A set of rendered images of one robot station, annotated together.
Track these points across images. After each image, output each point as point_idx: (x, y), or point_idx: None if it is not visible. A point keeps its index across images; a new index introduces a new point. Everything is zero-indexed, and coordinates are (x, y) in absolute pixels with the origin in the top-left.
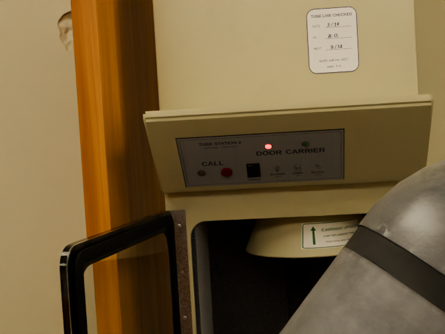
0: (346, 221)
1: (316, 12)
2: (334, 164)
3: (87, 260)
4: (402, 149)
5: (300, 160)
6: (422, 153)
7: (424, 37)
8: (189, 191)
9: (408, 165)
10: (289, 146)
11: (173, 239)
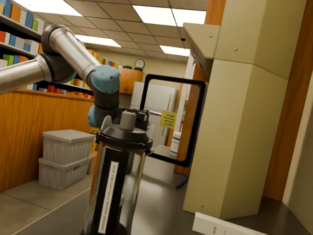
0: None
1: None
2: (199, 57)
3: (150, 76)
4: (195, 46)
5: (198, 58)
6: (196, 45)
7: None
8: (207, 75)
9: (200, 52)
10: (194, 53)
11: (202, 88)
